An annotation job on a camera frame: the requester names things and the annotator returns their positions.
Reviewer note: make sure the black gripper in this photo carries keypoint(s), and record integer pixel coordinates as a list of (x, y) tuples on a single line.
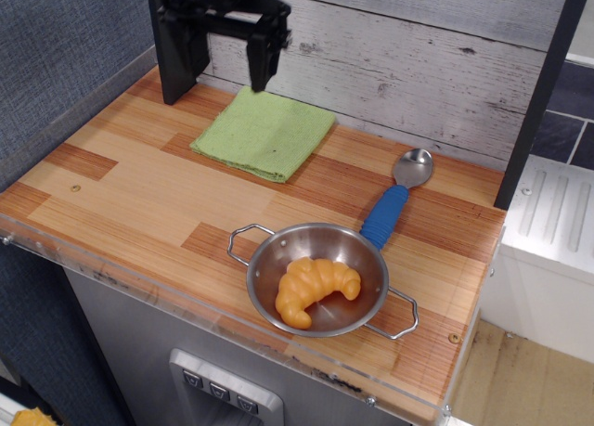
[(182, 39)]

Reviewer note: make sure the green towel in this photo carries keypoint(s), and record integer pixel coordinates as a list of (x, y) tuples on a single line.
[(264, 134)]

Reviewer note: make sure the orange plastic croissant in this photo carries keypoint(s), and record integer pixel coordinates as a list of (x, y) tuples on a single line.
[(308, 281)]

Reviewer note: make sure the grey toy fridge cabinet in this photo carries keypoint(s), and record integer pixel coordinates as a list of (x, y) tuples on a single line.
[(171, 372)]

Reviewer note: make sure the white toy sink unit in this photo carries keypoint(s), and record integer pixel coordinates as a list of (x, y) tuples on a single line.
[(541, 280)]

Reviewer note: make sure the yellow toy object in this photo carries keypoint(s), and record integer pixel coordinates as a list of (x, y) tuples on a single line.
[(32, 417)]

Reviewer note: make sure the blue handled metal spoon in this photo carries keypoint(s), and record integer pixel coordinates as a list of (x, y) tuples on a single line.
[(414, 168)]

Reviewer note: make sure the steel bowl with handles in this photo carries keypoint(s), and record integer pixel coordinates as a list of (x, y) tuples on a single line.
[(334, 315)]

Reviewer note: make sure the black vertical post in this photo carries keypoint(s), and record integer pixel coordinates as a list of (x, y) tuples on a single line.
[(559, 46)]

